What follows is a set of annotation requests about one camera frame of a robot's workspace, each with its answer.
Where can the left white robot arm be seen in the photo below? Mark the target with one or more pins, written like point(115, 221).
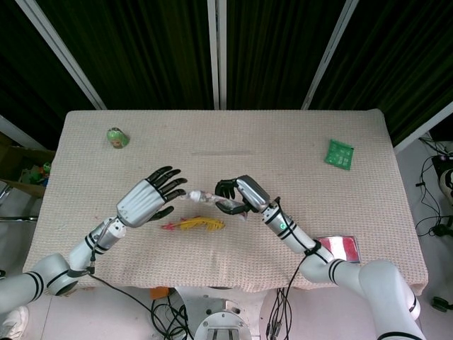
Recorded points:
point(67, 260)

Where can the beige woven tablecloth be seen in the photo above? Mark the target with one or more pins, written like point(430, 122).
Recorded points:
point(226, 170)

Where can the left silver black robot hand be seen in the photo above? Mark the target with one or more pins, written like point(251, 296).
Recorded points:
point(137, 206)

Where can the orange small block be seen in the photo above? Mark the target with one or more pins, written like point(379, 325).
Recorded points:
point(159, 292)

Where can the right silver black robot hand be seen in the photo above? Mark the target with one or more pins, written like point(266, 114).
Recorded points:
point(252, 193)

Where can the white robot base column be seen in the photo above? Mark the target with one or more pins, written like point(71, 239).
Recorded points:
point(222, 320)

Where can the green round can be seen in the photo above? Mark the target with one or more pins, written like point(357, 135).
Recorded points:
point(117, 138)

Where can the white sneaker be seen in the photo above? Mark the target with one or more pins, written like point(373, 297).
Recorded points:
point(15, 321)

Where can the green foil packet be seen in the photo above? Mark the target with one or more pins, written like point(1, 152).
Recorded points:
point(339, 154)

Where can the cardboard box with toys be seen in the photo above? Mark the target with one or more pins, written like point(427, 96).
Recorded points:
point(26, 170)

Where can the yellow red feather toy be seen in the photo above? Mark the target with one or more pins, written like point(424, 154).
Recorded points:
point(198, 224)

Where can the white partition frame post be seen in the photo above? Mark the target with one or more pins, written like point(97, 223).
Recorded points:
point(65, 53)
point(331, 53)
point(217, 53)

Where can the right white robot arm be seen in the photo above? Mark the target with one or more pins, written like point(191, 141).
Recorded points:
point(354, 272)

